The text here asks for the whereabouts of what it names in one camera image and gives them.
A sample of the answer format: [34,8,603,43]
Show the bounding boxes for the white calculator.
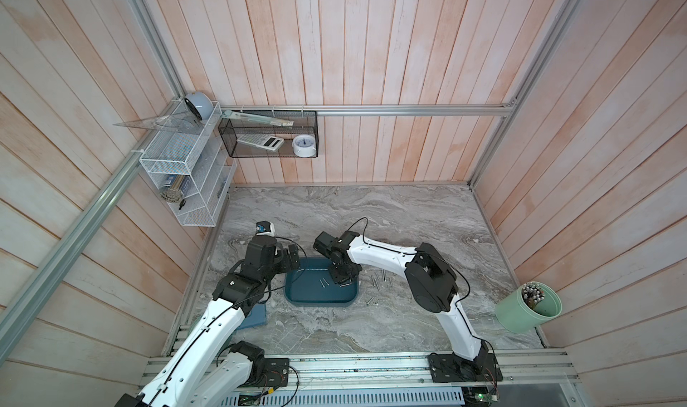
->
[236,134,284,152]

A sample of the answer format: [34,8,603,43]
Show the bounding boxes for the clear triangle ruler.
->
[116,113,200,134]

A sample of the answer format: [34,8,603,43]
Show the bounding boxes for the grey round desk clock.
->
[184,92,214,122]

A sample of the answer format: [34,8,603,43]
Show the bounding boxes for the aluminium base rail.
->
[133,349,583,407]

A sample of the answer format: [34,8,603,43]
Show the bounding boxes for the black wire mesh basket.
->
[218,109,320,158]

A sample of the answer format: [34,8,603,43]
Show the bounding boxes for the white tape roll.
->
[292,134,318,158]

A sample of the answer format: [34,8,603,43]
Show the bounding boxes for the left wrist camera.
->
[255,221,276,236]

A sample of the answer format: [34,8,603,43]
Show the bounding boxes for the metal cylinder in shelf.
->
[159,175,191,203]

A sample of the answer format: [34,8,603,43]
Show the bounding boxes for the green pen holder cup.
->
[496,281,563,334]

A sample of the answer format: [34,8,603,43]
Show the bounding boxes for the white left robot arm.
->
[116,233,307,406]

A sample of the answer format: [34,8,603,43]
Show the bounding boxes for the clear straight ruler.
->
[222,110,293,127]

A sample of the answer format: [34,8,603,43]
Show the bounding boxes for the white wire mesh shelf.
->
[140,103,237,227]

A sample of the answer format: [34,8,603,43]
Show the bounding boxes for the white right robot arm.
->
[313,231,503,383]

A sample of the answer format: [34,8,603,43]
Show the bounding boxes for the teal plastic storage tray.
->
[284,258,359,307]

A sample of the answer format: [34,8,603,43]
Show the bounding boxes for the screws on table top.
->
[371,269,392,289]

